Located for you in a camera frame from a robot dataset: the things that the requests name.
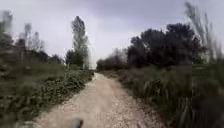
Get tall pale reeds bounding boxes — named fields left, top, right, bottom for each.
left=184, top=1, right=224, bottom=65

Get row of blurred trees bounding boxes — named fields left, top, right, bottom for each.
left=0, top=9, right=65, bottom=68

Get dark group of trees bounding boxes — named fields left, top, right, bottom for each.
left=95, top=22, right=208, bottom=72

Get pale gravel path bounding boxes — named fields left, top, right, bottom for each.
left=31, top=72, right=168, bottom=128

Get dark overgrown verge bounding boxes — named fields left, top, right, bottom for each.
left=99, top=63, right=224, bottom=128

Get green overgrown verge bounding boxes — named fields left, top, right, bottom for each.
left=0, top=61, right=96, bottom=128

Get robot's own part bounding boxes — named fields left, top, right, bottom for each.
left=69, top=118, right=84, bottom=128

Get tall slender tree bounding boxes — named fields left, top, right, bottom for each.
left=65, top=14, right=92, bottom=70

